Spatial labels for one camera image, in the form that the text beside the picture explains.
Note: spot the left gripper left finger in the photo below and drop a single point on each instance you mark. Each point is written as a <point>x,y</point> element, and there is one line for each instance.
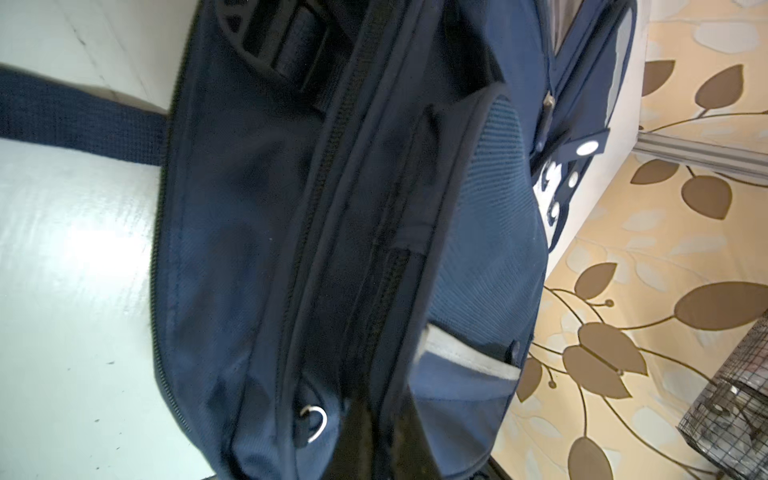
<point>353,457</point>

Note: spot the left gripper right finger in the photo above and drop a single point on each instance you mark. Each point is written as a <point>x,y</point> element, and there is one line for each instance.
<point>411,455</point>

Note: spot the navy blue student backpack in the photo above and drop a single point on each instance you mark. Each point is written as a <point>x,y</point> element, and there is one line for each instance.
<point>358,200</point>

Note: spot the right wall wire basket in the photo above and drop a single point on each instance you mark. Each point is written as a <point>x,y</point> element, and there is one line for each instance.
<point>727,423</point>

